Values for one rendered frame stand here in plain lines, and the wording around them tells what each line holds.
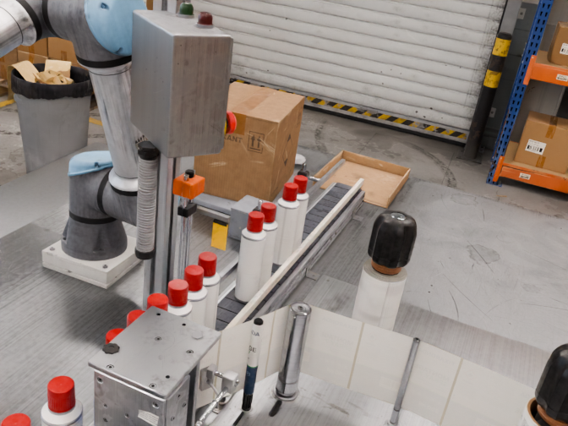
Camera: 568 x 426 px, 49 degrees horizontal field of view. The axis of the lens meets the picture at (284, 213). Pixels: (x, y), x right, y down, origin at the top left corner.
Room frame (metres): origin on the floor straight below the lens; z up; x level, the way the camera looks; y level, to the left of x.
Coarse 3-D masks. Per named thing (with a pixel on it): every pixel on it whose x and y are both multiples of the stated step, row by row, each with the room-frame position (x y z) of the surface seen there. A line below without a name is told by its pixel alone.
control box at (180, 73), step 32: (160, 32) 0.91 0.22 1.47; (192, 32) 0.90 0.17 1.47; (224, 32) 0.93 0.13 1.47; (160, 64) 0.90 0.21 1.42; (192, 64) 0.89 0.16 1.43; (224, 64) 0.92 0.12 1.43; (160, 96) 0.90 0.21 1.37; (192, 96) 0.89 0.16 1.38; (224, 96) 0.92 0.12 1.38; (160, 128) 0.89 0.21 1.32; (192, 128) 0.89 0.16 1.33; (224, 128) 0.93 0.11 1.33
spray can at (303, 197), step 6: (294, 180) 1.34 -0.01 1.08; (300, 180) 1.33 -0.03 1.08; (306, 180) 1.34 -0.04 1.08; (300, 186) 1.33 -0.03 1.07; (306, 186) 1.34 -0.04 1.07; (300, 192) 1.33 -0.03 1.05; (300, 198) 1.32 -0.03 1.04; (306, 198) 1.33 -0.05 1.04; (300, 204) 1.32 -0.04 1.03; (306, 204) 1.33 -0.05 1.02; (300, 210) 1.32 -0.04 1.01; (306, 210) 1.34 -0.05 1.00; (300, 216) 1.32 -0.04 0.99; (300, 222) 1.32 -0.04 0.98; (300, 228) 1.33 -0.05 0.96; (300, 234) 1.33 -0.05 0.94; (294, 240) 1.32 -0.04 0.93; (300, 240) 1.33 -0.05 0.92; (294, 246) 1.32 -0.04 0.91
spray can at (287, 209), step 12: (288, 192) 1.28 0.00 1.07; (288, 204) 1.27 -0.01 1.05; (276, 216) 1.28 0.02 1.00; (288, 216) 1.27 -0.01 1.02; (288, 228) 1.27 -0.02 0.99; (276, 240) 1.27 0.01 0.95; (288, 240) 1.27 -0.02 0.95; (276, 252) 1.27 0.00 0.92; (288, 252) 1.27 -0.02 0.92; (276, 264) 1.27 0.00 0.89
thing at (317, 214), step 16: (336, 192) 1.75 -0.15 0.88; (320, 208) 1.62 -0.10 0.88; (304, 224) 1.51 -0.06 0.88; (304, 256) 1.34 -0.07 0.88; (272, 272) 1.24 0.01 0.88; (288, 272) 1.25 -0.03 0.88; (272, 288) 1.17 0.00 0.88; (224, 304) 1.08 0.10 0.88; (240, 304) 1.09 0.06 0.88; (224, 320) 1.03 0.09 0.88
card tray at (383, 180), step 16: (336, 160) 2.10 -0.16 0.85; (352, 160) 2.15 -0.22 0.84; (368, 160) 2.13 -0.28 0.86; (320, 176) 1.94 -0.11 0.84; (336, 176) 1.99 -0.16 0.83; (352, 176) 2.01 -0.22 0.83; (368, 176) 2.03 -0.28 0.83; (384, 176) 2.05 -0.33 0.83; (400, 176) 2.08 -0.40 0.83; (368, 192) 1.89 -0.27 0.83; (384, 192) 1.91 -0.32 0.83
